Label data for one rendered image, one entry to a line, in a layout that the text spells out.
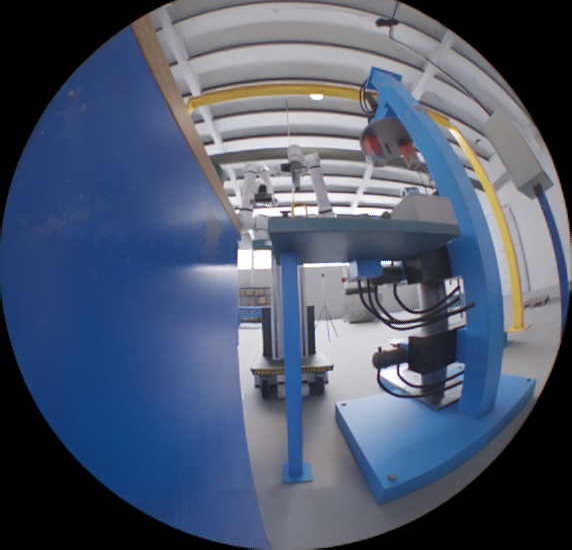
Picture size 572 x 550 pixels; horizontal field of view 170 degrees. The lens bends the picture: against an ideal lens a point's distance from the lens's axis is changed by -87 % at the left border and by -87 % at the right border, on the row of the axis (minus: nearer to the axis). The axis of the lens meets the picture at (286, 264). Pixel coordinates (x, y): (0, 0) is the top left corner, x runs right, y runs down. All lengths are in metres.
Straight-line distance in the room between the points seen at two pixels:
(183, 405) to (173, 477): 0.06
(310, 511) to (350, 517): 0.15
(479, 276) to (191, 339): 1.07
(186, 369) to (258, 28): 6.40
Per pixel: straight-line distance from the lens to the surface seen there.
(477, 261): 1.07
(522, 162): 1.18
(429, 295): 1.37
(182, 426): 0.15
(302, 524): 0.89
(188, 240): 0.15
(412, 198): 0.79
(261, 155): 6.60
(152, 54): 0.15
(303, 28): 6.39
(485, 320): 1.07
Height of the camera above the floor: 0.80
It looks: 14 degrees up
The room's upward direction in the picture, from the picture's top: 2 degrees counter-clockwise
